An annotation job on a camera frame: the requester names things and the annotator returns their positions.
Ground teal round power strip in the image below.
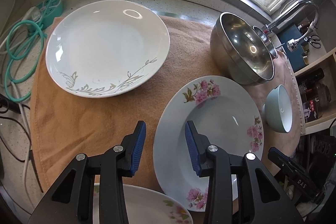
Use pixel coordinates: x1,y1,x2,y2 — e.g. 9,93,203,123
37,0,63,30

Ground white plate with pink flowers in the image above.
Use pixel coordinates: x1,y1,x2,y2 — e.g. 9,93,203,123
153,76,264,212

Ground black scissors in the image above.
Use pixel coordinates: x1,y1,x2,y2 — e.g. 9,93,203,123
307,35,322,49

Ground black cables at left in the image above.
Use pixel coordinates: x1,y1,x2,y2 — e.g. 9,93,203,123
0,93,44,193

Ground large stainless steel bowl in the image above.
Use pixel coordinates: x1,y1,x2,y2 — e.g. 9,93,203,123
210,12,274,86

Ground white plug and cable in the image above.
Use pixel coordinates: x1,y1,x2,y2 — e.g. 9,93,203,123
0,0,43,183

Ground orange-brown towel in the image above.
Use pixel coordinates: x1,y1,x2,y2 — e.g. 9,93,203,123
29,15,306,224

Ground teal power cable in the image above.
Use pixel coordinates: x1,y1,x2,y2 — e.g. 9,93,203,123
4,0,77,103

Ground small steel bowl red base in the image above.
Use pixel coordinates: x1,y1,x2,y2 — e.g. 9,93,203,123
252,26,278,59

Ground small white floral plate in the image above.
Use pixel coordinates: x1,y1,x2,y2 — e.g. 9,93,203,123
93,183,194,224

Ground chrome kitchen faucet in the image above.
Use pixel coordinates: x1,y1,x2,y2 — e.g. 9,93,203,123
262,0,319,52

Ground white plate with grey leaves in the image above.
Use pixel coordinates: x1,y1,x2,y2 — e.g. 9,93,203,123
45,0,170,98

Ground light blue ceramic bowl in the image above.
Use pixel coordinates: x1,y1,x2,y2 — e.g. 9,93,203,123
262,85,293,133

